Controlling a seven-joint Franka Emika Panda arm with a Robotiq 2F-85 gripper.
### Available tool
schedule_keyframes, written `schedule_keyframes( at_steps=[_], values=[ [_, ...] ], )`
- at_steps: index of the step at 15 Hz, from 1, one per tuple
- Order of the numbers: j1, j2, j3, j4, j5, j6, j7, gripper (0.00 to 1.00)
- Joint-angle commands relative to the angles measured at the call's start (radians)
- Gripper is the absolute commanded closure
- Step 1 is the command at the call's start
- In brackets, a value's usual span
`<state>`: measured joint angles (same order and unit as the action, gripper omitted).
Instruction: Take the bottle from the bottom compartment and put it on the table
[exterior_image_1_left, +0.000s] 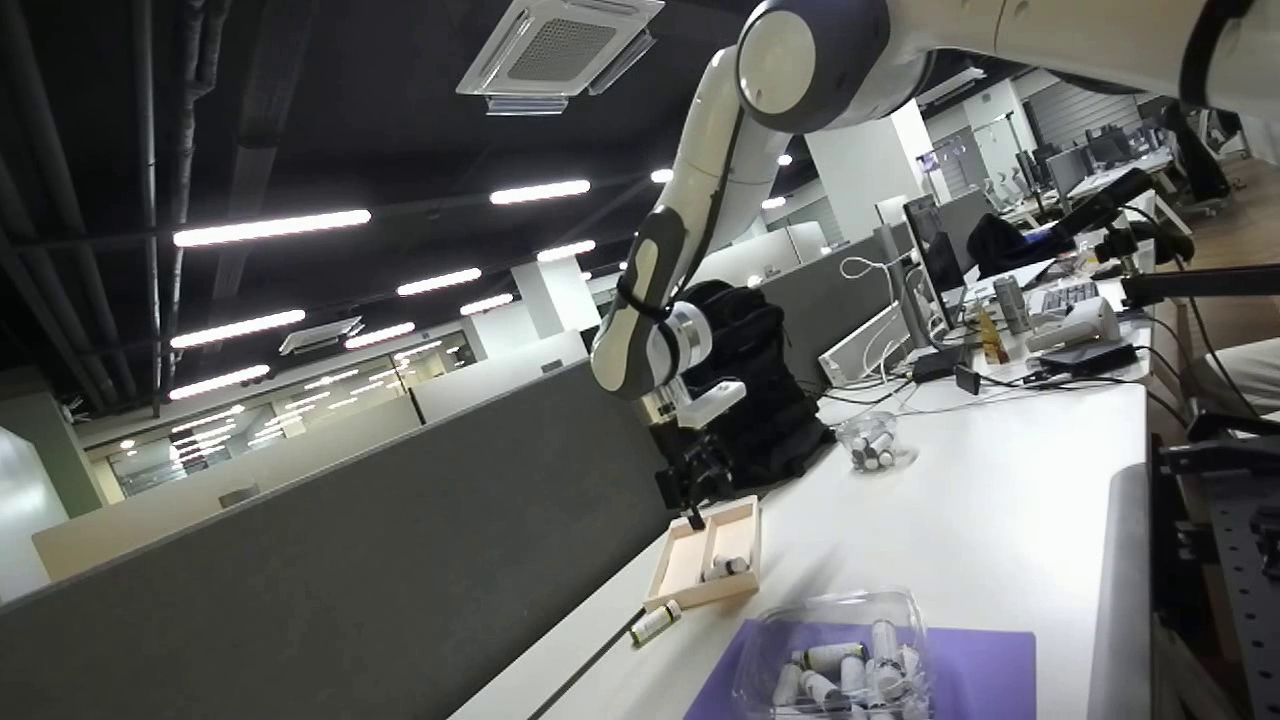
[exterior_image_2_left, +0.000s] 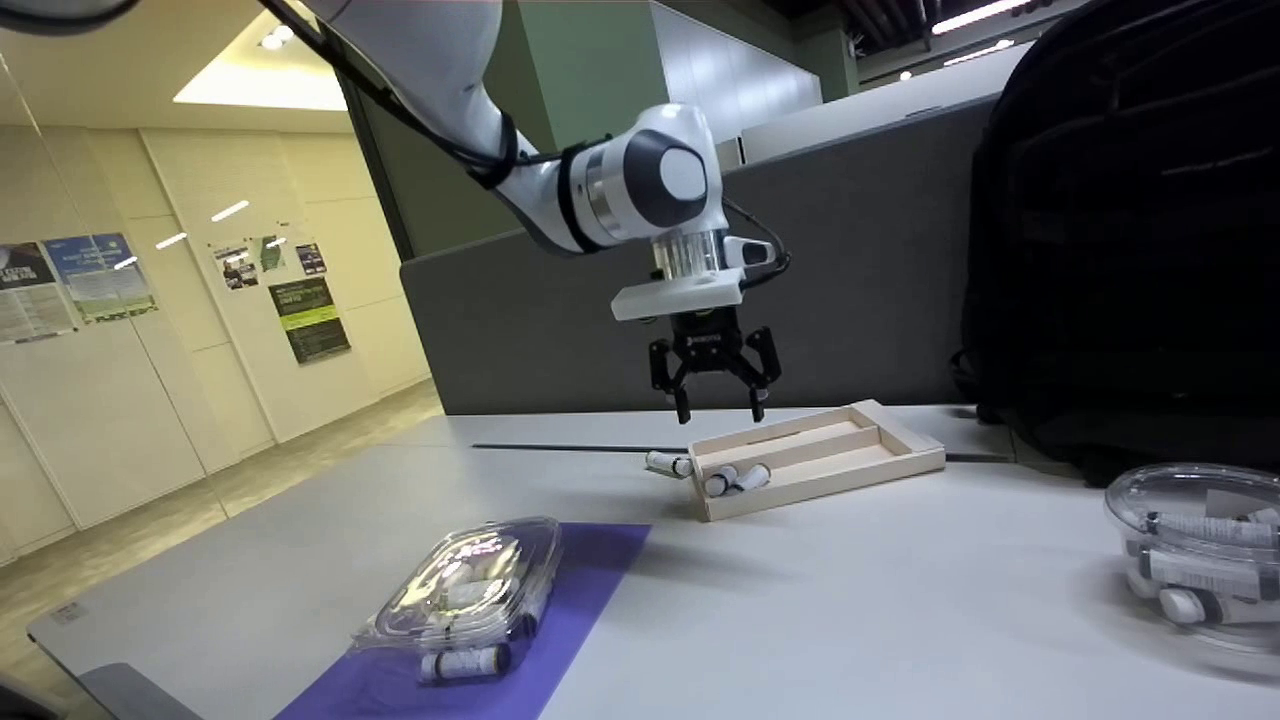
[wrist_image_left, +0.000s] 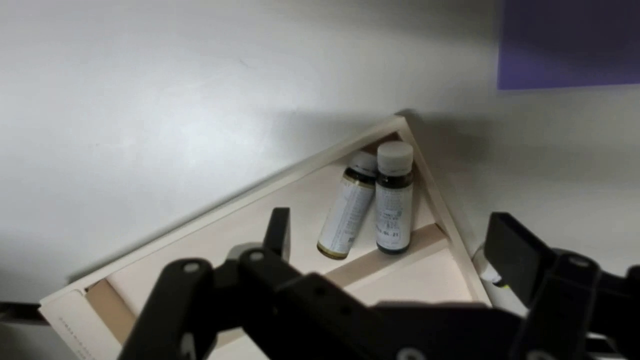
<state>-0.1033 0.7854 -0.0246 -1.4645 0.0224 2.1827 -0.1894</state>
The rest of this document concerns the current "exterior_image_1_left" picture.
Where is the long grey desk partition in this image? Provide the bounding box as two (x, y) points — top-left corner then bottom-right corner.
(0, 355), (693, 720)

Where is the white tissue box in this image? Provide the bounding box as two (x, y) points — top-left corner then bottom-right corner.
(1032, 294), (1127, 361)

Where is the black office chair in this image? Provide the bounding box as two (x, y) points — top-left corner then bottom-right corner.
(965, 214), (1071, 280)

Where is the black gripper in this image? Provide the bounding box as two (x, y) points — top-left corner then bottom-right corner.
(657, 428), (742, 536)

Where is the black backpack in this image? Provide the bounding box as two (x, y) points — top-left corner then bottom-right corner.
(678, 278), (840, 494)

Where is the small clear plastic cup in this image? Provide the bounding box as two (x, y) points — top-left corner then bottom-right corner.
(847, 413), (919, 480)

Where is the white cylinder container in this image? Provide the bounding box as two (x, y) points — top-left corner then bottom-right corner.
(996, 272), (1039, 361)

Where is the computer monitor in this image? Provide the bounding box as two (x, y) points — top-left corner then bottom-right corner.
(899, 192), (971, 339)

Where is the shallow wooden compartment tray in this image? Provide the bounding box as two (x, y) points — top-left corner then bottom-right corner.
(639, 494), (767, 618)

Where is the ceiling air conditioner unit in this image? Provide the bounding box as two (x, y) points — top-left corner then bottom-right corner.
(453, 0), (668, 121)

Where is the short grey desk partition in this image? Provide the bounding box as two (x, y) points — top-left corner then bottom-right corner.
(756, 234), (911, 404)

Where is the large clear plastic container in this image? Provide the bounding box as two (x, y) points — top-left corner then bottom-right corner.
(762, 591), (935, 720)

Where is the black perforated board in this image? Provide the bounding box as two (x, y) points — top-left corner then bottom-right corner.
(1193, 484), (1280, 720)

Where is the black horizontal bar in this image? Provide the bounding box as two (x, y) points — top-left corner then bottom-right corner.
(1117, 261), (1280, 311)

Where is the purple mat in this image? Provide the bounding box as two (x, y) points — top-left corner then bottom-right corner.
(681, 618), (1039, 720)

